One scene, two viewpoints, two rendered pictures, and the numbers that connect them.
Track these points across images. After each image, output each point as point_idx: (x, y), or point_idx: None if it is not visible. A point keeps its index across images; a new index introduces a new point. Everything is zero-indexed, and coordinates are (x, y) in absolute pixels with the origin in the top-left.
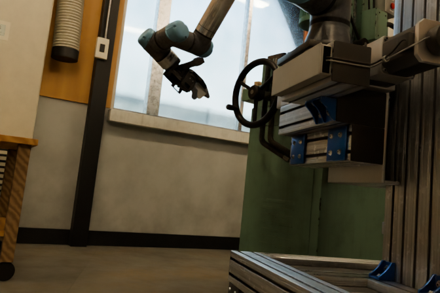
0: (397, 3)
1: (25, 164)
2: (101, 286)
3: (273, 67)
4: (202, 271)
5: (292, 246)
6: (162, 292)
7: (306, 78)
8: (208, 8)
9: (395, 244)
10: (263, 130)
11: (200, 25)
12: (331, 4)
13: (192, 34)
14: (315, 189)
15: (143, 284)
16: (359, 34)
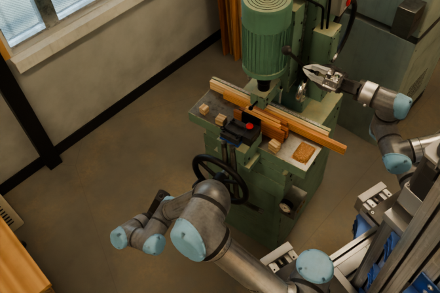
0: (372, 291)
1: (50, 292)
2: (137, 286)
3: (237, 182)
4: (177, 183)
5: (258, 225)
6: (177, 271)
7: None
8: (175, 214)
9: None
10: (228, 189)
11: (169, 218)
12: None
13: (165, 227)
14: (276, 212)
15: (157, 258)
16: (308, 50)
